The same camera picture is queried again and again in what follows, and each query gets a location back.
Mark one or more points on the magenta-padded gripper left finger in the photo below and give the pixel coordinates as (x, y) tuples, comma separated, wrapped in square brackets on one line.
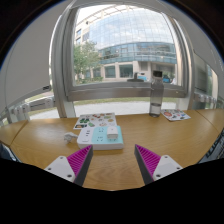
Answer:
[(63, 166)]

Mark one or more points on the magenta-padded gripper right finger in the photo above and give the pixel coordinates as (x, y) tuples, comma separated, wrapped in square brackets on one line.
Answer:
[(165, 166)]

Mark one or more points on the white plug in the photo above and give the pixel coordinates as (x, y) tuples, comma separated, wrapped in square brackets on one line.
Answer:
[(70, 137)]

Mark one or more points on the white and teal power strip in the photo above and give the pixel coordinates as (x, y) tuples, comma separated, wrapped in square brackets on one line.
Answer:
[(95, 141)]

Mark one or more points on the small colourful sticker sheet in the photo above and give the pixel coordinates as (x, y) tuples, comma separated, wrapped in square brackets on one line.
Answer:
[(175, 115)]

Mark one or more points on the dark chair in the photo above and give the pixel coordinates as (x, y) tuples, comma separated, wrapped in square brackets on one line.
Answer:
[(215, 150)]

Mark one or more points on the large colourful sticker sheet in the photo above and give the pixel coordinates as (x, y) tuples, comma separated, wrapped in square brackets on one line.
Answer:
[(96, 119)]

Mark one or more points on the long white radiator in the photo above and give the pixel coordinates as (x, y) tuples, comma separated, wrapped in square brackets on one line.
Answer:
[(33, 106)]

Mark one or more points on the clear bottle with black cap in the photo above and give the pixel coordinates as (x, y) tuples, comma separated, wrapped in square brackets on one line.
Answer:
[(156, 96)]

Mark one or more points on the short white radiator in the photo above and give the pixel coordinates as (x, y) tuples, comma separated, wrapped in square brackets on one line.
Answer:
[(205, 98)]

